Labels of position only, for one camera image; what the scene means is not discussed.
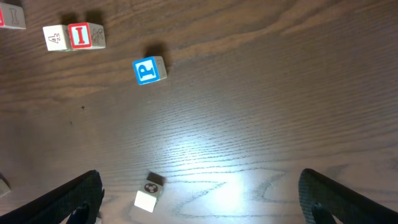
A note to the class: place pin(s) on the blue letter P block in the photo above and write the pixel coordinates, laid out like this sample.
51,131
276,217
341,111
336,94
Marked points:
149,70

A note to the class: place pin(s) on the red number 3 block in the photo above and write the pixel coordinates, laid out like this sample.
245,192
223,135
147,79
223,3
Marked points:
12,17

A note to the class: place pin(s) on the blue number 2 block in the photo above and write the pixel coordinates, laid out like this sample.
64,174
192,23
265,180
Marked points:
4,188

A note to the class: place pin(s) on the red letter I block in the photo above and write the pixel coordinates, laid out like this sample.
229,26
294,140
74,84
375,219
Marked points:
86,36

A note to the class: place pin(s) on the plain wooden ball block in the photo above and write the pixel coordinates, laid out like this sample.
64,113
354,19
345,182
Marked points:
148,196

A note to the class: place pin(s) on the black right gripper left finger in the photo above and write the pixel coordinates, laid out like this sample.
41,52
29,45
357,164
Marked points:
77,201

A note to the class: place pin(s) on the green number 4 block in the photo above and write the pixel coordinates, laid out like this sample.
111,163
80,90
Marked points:
57,38

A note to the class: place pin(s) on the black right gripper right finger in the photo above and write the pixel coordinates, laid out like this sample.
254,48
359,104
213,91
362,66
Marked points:
324,200

